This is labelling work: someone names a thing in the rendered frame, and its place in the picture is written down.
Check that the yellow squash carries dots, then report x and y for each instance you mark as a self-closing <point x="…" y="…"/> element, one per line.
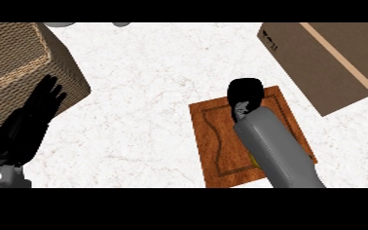
<point x="254" y="161"/>

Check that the small grey round object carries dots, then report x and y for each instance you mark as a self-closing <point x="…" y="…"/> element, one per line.
<point x="121" y="24"/>

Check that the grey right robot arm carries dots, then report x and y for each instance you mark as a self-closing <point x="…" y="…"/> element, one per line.
<point x="274" y="152"/>

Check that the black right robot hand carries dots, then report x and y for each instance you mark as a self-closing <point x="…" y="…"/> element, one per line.
<point x="243" y="94"/>

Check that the tan woven wicker basket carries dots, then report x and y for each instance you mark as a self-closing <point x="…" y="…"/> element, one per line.
<point x="32" y="68"/>

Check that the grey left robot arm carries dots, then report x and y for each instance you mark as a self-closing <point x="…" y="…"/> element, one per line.
<point x="10" y="176"/>

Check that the brown wooden cutting board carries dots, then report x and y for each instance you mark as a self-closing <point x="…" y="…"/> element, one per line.
<point x="217" y="143"/>

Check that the brown cardboard box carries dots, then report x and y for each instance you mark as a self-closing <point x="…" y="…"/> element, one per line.
<point x="320" y="61"/>

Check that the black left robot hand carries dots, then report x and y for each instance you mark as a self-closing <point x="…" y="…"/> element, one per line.
<point x="29" y="120"/>

